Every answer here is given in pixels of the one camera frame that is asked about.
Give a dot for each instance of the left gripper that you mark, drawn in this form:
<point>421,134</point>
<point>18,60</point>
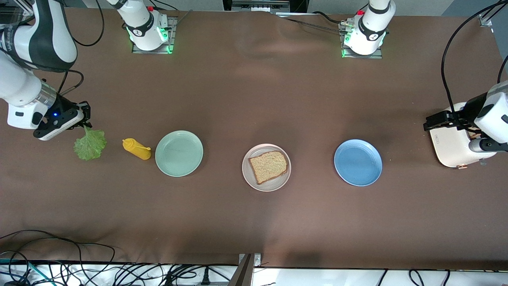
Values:
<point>468,109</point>

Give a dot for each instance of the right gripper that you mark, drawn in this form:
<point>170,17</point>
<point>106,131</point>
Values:
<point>63,108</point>

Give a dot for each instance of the green lettuce leaf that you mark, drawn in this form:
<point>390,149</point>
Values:
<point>90,147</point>

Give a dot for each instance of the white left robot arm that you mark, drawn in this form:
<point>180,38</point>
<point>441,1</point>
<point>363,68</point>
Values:
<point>373,24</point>

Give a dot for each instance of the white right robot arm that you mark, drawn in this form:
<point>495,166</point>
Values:
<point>16,87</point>

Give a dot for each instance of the blue plate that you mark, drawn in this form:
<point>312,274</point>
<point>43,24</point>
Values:
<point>358,163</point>

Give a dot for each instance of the mint green plate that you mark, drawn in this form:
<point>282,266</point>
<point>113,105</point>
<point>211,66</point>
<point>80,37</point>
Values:
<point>178,155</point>

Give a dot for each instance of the beige plate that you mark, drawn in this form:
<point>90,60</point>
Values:
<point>254,180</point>

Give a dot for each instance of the white toaster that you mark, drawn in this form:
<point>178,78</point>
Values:
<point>450,149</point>

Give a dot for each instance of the yellow mustard squeeze bottle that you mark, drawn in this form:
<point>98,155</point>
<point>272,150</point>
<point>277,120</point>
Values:
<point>137,150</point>

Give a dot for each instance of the black power plug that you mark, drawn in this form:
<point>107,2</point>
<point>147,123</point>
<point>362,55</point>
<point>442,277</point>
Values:
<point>205,278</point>

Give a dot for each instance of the dark equipment box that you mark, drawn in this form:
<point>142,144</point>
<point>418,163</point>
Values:
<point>262,6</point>

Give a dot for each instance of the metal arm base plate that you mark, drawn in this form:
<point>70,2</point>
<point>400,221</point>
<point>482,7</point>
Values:
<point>171,35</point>
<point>377,56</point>

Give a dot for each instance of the aluminium corner bracket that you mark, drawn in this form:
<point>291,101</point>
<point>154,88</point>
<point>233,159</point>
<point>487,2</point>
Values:
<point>486,20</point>

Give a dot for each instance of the thin black frame strut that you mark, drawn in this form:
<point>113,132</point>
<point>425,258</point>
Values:
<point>490,10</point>

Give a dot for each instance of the aluminium frame profile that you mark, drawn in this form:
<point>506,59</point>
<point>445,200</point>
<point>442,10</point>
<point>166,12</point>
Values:
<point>25,4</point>

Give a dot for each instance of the metal table clamp bracket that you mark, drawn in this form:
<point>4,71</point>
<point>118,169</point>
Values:
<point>244,270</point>

